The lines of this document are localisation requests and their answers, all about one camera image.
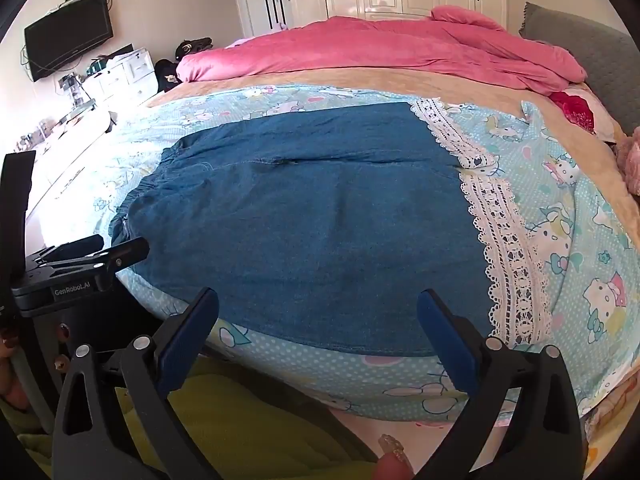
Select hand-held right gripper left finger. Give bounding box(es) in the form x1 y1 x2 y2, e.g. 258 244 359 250
50 287 223 480

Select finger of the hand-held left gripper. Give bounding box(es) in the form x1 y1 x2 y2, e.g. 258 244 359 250
37 234 105 262
35 237 151 281

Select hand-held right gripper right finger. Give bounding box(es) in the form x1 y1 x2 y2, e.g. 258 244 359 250
410 289 588 480

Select blue denim pants lace trim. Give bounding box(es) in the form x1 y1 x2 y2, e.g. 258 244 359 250
107 101 553 356

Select person's left hand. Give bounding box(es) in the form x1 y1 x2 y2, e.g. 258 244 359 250
0 329 31 411

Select person's right hand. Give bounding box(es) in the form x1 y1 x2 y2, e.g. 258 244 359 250
375 432 417 480

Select white desk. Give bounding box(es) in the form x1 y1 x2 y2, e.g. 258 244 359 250
0 105 119 233

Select yellow-green clothing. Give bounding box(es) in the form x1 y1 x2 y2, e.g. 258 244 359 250
15 355 386 480

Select pale printed bed sheet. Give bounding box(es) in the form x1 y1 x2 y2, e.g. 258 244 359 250
325 380 636 461

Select clear acrylic organizer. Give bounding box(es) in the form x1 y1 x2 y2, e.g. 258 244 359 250
60 74 87 107

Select light blue cartoon printed blanket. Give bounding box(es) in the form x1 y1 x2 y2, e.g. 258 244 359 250
37 82 640 418

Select white drawer cabinet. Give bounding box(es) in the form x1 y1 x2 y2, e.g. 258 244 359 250
82 47 159 106

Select black bag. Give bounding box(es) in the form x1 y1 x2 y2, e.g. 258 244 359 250
152 58 182 93
172 37 213 59

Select black flat television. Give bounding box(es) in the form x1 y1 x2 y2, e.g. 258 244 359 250
24 0 115 82

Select pink fluffy garment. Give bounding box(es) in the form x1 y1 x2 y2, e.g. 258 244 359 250
614 127 640 196

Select red flowered pillow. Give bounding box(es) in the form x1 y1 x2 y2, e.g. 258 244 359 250
547 85 626 143

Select pink fleece duvet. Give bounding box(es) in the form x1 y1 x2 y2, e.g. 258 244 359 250
176 5 588 96

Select grey quilted headboard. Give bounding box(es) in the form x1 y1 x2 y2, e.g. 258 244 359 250
519 2 640 143

